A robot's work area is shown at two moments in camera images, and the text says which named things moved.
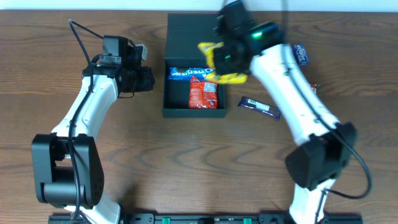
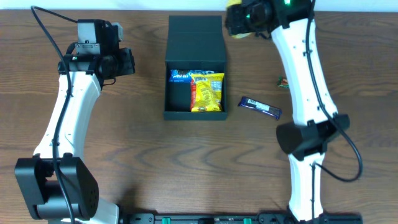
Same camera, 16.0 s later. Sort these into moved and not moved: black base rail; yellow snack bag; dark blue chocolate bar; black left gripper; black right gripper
Moved: black right gripper; yellow snack bag; black left gripper
Not moved: dark blue chocolate bar; black base rail
